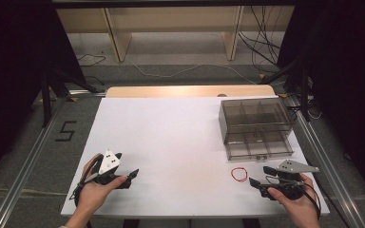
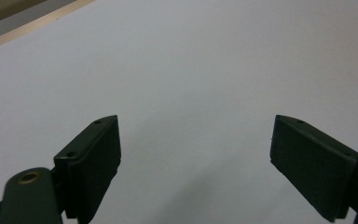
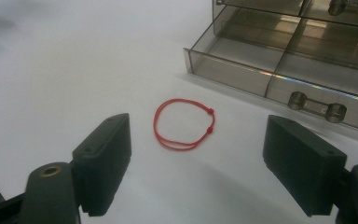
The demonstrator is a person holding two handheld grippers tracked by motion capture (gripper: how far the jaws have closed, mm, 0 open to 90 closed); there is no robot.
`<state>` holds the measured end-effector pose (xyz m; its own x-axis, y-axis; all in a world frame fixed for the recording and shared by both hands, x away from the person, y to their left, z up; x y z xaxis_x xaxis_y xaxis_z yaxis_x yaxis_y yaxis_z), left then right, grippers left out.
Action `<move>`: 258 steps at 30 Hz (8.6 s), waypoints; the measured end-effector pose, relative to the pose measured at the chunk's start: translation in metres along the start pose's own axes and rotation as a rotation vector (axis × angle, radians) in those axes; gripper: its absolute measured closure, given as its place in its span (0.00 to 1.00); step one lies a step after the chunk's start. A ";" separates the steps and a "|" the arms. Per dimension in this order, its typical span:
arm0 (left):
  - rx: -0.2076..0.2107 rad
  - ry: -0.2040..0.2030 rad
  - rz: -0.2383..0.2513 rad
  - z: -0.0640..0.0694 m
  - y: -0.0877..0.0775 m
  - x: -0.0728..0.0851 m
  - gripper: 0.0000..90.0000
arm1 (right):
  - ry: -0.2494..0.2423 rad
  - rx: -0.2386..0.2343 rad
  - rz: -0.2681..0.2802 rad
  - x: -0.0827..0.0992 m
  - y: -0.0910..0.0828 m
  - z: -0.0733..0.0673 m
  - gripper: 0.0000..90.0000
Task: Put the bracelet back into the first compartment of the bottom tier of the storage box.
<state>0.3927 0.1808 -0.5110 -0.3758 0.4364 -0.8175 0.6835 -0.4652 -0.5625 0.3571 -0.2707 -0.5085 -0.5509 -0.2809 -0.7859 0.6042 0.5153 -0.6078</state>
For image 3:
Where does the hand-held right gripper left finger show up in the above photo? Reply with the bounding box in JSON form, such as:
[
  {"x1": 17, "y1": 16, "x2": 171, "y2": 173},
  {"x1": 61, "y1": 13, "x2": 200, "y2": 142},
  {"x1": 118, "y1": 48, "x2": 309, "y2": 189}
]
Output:
[{"x1": 71, "y1": 112, "x2": 132, "y2": 217}]

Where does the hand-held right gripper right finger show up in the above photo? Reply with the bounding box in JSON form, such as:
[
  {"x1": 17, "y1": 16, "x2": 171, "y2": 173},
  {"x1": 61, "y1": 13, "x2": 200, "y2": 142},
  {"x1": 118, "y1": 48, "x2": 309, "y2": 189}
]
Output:
[{"x1": 262, "y1": 114, "x2": 348, "y2": 217}]

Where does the red string bracelet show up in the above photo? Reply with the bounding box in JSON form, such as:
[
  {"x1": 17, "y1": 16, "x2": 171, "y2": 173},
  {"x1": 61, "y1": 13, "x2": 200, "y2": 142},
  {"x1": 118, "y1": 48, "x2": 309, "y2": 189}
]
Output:
[{"x1": 153, "y1": 98, "x2": 215, "y2": 152}]

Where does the smoky acrylic drawer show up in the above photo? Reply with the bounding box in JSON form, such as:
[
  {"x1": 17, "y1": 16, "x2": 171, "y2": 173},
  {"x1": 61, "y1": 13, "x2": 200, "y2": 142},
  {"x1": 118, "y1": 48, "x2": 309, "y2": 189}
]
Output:
[
  {"x1": 183, "y1": 5, "x2": 358, "y2": 135},
  {"x1": 220, "y1": 0, "x2": 358, "y2": 29}
]

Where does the closed smoky acrylic drawer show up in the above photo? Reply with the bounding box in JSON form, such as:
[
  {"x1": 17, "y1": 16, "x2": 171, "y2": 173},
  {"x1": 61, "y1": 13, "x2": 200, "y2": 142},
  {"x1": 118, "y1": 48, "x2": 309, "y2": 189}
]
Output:
[{"x1": 220, "y1": 0, "x2": 358, "y2": 29}]

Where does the smoky acrylic drawer organizer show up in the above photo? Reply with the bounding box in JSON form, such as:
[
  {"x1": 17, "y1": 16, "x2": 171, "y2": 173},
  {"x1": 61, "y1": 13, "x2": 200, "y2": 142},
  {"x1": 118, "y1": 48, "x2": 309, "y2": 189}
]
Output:
[{"x1": 212, "y1": 0, "x2": 358, "y2": 30}]

